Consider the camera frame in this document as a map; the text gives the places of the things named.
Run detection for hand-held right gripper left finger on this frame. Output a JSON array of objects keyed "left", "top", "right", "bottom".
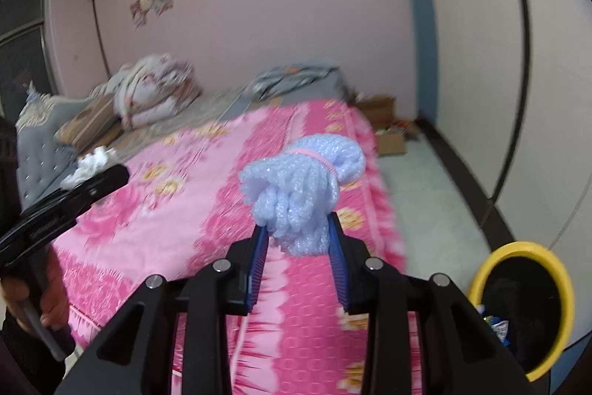
[{"left": 56, "top": 224, "right": 270, "bottom": 395}]

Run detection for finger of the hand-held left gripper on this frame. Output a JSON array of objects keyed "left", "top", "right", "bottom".
[{"left": 21, "top": 164, "right": 131, "bottom": 230}]

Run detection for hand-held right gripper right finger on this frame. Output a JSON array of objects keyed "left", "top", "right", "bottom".
[{"left": 327, "top": 212, "right": 541, "bottom": 395}]

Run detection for white tissue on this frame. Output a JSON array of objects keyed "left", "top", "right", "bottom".
[{"left": 60, "top": 146, "right": 117, "bottom": 191}]

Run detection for pink rubber band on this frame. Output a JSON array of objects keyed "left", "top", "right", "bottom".
[{"left": 283, "top": 147, "right": 342, "bottom": 182}]

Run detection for yellow rimmed trash bin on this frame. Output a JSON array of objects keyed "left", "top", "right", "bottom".
[{"left": 466, "top": 241, "right": 575, "bottom": 383}]

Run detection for person's left hand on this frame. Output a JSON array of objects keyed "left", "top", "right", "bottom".
[{"left": 0, "top": 254, "right": 71, "bottom": 331}]

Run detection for grey tufted headboard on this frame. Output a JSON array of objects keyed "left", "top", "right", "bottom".
[{"left": 15, "top": 83, "right": 95, "bottom": 213}]

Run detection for brown striped pillow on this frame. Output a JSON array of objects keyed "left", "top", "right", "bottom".
[{"left": 54, "top": 93, "right": 124, "bottom": 154}]

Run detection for pink floral bed sheet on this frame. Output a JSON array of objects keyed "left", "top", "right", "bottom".
[{"left": 46, "top": 99, "right": 424, "bottom": 395}]

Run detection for folded white floral quilt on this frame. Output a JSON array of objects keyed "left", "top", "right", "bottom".
[{"left": 108, "top": 53, "right": 203, "bottom": 130}]

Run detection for beige woven bed mat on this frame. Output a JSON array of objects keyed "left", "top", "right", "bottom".
[{"left": 111, "top": 88, "right": 262, "bottom": 157}]

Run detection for open cardboard box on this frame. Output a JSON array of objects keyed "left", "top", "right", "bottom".
[{"left": 374, "top": 121, "right": 419, "bottom": 158}]

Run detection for dark framed window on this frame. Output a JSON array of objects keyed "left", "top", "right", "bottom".
[{"left": 0, "top": 0, "right": 60, "bottom": 120}]

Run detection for shiny blue wrapper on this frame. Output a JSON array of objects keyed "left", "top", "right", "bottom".
[{"left": 480, "top": 306, "right": 510, "bottom": 346}]

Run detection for closed cardboard box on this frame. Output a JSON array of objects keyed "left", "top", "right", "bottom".
[{"left": 355, "top": 95, "right": 397, "bottom": 124}]

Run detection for grey floral quilt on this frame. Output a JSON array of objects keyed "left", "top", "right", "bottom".
[{"left": 249, "top": 62, "right": 342, "bottom": 100}]

